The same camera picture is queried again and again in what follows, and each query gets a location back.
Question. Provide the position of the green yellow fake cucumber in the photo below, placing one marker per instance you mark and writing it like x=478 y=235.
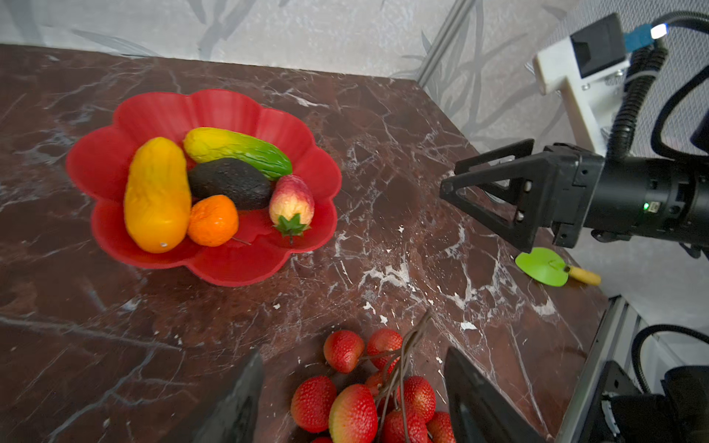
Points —
x=208 y=144

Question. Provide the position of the dark fake avocado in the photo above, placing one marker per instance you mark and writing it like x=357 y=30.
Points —
x=244 y=184

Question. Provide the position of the red lychee bunch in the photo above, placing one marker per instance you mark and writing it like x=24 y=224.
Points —
x=390 y=406

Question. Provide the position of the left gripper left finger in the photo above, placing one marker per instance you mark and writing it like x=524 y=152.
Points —
x=230 y=412

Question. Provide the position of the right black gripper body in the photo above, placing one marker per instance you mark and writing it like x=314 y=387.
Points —
x=577 y=174

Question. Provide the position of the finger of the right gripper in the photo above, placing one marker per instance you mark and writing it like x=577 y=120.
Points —
x=505 y=190
x=516 y=224

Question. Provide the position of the red flower-shaped fruit bowl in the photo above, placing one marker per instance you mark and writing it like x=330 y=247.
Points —
x=99 y=165

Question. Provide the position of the small orange fake fruit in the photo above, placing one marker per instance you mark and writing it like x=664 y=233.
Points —
x=213 y=221

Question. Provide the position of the green toy spatula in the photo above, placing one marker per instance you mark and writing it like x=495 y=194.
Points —
x=547 y=267

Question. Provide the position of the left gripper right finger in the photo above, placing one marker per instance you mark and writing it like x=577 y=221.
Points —
x=478 y=411

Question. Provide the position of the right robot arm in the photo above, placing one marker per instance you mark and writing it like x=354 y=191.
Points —
x=660 y=198

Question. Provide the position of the red fake strawberry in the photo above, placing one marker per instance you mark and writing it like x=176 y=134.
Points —
x=292 y=206

